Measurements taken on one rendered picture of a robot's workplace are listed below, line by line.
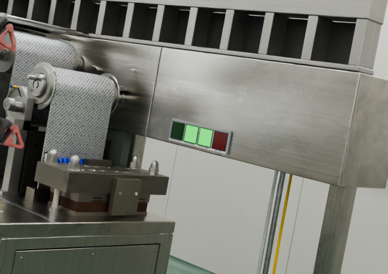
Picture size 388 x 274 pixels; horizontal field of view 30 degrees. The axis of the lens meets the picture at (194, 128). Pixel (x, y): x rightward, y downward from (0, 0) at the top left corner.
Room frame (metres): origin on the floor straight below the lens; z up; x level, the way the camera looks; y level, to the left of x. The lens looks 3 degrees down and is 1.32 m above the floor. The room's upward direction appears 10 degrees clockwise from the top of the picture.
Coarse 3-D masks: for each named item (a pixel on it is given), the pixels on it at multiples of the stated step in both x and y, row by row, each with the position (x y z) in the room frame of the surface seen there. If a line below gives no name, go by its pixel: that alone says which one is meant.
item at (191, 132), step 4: (188, 128) 2.23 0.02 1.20; (192, 128) 2.22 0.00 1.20; (196, 128) 2.21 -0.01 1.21; (188, 132) 2.23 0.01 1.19; (192, 132) 2.22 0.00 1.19; (196, 132) 2.21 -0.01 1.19; (188, 136) 2.23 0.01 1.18; (192, 136) 2.21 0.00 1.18; (196, 136) 2.20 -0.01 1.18; (184, 140) 2.24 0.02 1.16; (188, 140) 2.22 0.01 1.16; (192, 140) 2.21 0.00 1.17
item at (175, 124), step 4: (176, 124) 2.27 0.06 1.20; (180, 124) 2.26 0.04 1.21; (184, 124) 2.24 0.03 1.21; (172, 128) 2.28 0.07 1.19; (176, 128) 2.27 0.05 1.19; (180, 128) 2.25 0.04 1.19; (172, 132) 2.28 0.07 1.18; (176, 132) 2.26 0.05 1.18; (180, 132) 2.25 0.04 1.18; (172, 136) 2.27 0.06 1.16; (176, 136) 2.26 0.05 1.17; (180, 136) 2.25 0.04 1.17
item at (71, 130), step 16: (64, 112) 2.23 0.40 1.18; (80, 112) 2.28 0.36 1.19; (96, 112) 2.32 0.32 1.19; (48, 128) 2.20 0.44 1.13; (64, 128) 2.24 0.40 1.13; (80, 128) 2.28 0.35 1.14; (96, 128) 2.33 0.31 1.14; (48, 144) 2.20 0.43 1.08; (64, 144) 2.25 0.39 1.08; (80, 144) 2.29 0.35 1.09; (96, 144) 2.34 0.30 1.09
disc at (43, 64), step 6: (36, 66) 2.26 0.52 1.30; (42, 66) 2.24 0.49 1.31; (48, 66) 2.22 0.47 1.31; (54, 72) 2.20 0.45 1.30; (54, 78) 2.19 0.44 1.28; (54, 84) 2.19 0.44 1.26; (54, 90) 2.18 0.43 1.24; (48, 102) 2.20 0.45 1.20; (36, 108) 2.24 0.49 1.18; (42, 108) 2.22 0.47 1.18
